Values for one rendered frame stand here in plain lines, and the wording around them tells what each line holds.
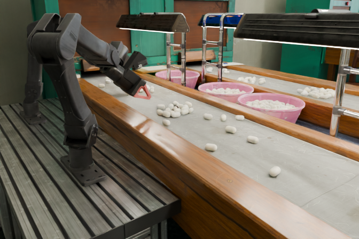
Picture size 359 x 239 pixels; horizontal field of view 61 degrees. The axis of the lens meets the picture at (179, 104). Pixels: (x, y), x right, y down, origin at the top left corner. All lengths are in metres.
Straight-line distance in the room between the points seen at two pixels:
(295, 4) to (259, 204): 3.59
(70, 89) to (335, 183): 0.67
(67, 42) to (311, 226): 0.63
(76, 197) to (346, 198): 0.62
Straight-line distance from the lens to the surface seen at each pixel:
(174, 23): 1.26
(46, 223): 0.77
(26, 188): 0.93
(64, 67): 0.80
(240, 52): 4.02
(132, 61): 1.08
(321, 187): 0.77
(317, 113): 1.36
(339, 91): 0.98
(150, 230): 0.79
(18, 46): 2.69
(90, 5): 1.95
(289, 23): 0.85
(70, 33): 0.79
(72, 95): 0.84
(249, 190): 0.66
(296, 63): 4.07
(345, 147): 0.95
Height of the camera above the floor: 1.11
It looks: 16 degrees down
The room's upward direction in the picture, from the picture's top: straight up
